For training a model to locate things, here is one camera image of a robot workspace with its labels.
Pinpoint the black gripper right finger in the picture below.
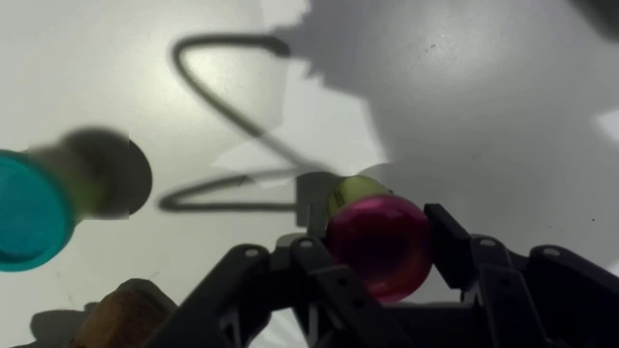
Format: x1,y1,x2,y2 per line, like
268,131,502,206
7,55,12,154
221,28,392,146
423,202,619,348

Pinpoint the teal lid dough can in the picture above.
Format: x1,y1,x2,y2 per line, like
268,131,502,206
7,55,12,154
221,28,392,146
0,140,113,272

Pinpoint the brown plush animal toy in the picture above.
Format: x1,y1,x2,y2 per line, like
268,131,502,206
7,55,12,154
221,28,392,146
28,276,181,348

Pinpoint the pink lid dough can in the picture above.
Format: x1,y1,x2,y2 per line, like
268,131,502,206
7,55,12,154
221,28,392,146
324,173,436,305

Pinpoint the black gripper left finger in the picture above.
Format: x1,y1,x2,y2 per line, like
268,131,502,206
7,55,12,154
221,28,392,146
144,231,390,348

